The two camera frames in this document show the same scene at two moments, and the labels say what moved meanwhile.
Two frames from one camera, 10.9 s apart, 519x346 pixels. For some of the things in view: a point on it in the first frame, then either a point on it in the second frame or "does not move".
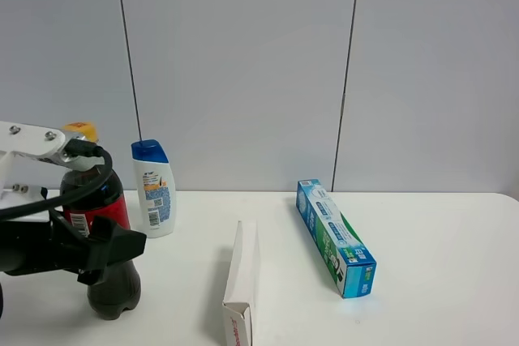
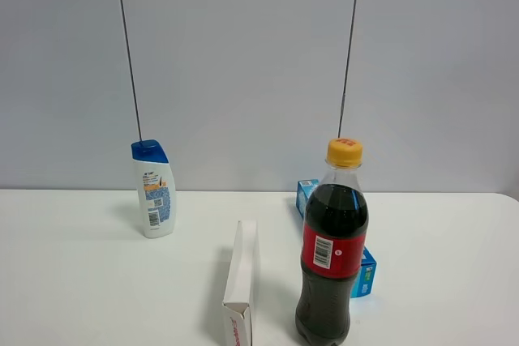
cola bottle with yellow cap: x=113 y=290 → x=333 y=241
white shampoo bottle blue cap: x=155 y=187 does not move
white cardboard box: x=240 y=304 does not move
